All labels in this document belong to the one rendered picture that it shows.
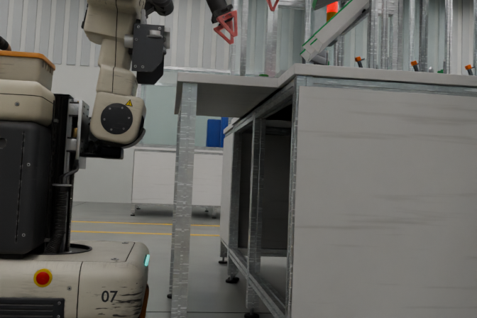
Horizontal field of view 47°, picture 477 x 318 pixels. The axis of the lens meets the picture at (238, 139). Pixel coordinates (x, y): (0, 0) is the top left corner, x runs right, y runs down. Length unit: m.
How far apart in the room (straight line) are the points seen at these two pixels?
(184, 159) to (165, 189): 5.56
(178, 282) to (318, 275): 0.44
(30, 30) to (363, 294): 9.78
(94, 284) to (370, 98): 0.94
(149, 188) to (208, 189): 0.77
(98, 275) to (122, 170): 8.64
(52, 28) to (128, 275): 9.33
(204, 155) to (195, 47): 3.71
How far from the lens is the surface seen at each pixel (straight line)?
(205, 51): 10.50
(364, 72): 1.52
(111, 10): 1.94
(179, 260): 1.67
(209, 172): 7.22
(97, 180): 10.31
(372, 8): 1.82
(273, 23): 3.39
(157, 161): 7.21
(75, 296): 1.68
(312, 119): 1.46
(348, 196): 1.49
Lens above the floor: 0.55
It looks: 4 degrees up
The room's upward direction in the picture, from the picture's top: 2 degrees clockwise
